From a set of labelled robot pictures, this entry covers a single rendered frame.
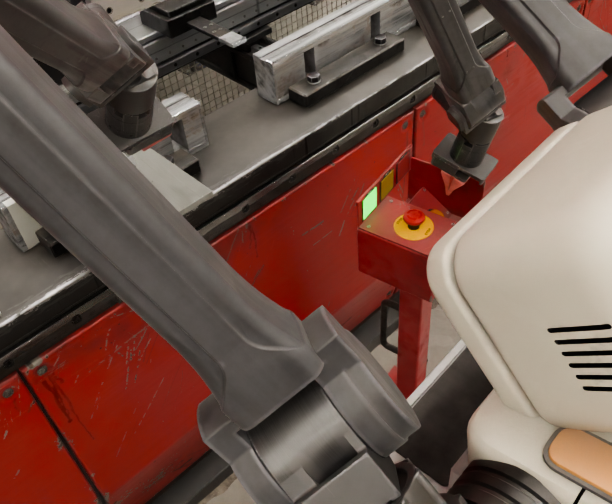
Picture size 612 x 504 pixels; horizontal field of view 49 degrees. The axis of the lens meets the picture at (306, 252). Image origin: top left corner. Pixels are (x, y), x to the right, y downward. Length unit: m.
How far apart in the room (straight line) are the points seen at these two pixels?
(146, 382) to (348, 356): 0.99
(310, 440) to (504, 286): 0.14
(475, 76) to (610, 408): 0.69
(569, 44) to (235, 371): 0.46
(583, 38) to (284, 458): 0.47
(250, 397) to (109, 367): 0.90
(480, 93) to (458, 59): 0.09
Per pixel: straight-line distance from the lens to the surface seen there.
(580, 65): 0.69
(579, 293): 0.37
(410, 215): 1.21
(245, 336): 0.37
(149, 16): 1.49
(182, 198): 0.99
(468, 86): 1.03
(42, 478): 1.38
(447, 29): 0.96
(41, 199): 0.34
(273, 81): 1.36
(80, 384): 1.26
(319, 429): 0.40
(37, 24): 0.56
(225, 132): 1.33
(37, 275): 1.14
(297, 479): 0.41
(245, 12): 1.63
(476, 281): 0.41
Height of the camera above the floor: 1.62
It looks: 45 degrees down
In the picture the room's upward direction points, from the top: 6 degrees counter-clockwise
